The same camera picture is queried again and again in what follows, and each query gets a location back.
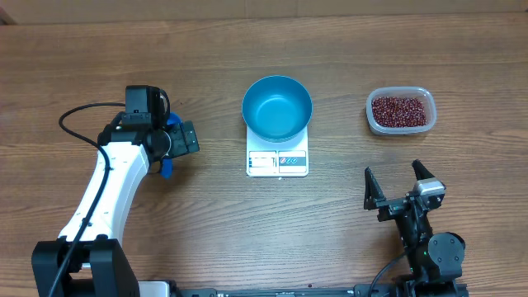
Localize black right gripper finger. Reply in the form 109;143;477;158
364;167;386;210
412;159;434;181

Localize blue plastic scoop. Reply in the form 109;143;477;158
160;112;182;179

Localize red beans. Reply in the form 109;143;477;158
371;97;427;128

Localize blue bowl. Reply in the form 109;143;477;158
241;75;314;143

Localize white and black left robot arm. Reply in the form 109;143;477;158
31;85;200;296

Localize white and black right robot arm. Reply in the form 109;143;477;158
364;159;469;297

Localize white digital kitchen scale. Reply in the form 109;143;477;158
246;127;309;177

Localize clear plastic container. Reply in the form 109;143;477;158
366;87;437;136

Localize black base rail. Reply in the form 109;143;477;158
168;282;469;297

